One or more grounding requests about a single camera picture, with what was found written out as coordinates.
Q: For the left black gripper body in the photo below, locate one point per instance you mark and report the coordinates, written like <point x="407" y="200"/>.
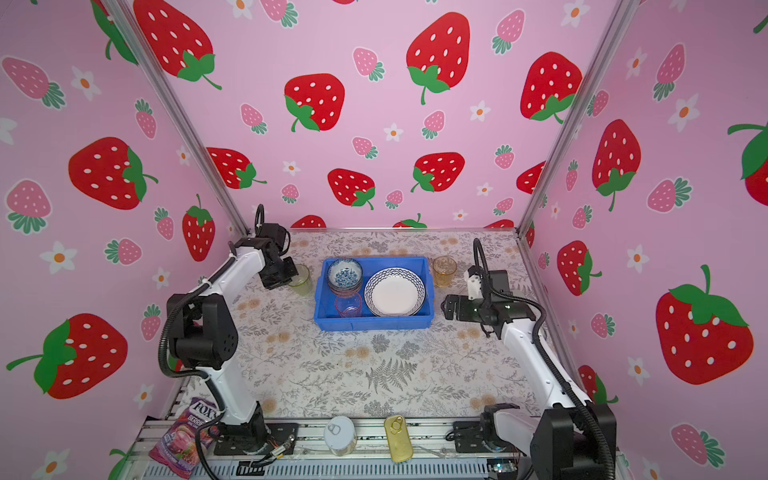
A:
<point x="280" y="276"/>

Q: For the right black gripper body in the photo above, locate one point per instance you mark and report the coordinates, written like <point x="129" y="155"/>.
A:
<point x="467" y="309"/>

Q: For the green glass cup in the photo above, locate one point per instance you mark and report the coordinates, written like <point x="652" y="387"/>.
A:
<point x="302" y="283"/>

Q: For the amber glass cup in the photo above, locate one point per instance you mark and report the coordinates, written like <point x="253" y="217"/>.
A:
<point x="444" y="270"/>

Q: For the blue floral bowl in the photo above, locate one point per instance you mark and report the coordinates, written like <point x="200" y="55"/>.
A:
<point x="345" y="276"/>

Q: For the pink glass cup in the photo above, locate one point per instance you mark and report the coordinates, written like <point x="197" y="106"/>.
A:
<point x="349" y="305"/>

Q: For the white zigzag rim plate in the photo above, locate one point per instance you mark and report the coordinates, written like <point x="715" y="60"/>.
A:
<point x="395" y="292"/>

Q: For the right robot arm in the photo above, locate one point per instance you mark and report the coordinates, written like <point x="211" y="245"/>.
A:
<point x="540" y="372"/>

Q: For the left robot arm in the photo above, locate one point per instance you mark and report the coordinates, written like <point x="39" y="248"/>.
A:
<point x="200" y="339"/>

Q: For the blue plastic bin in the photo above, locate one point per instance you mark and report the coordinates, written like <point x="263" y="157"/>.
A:
<point x="327" y="318"/>

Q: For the yellow oval tin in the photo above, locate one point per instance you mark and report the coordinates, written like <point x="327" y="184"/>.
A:
<point x="399" y="442"/>

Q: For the white round can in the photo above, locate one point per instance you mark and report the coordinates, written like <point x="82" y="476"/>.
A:
<point x="340" y="435"/>

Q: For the pink snack packet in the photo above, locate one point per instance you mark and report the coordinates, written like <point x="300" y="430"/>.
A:
<point x="177" y="448"/>

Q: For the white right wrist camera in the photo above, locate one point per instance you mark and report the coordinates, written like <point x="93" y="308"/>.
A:
<point x="474" y="287"/>

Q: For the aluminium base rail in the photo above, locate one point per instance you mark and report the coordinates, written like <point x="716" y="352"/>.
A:
<point x="443" y="448"/>

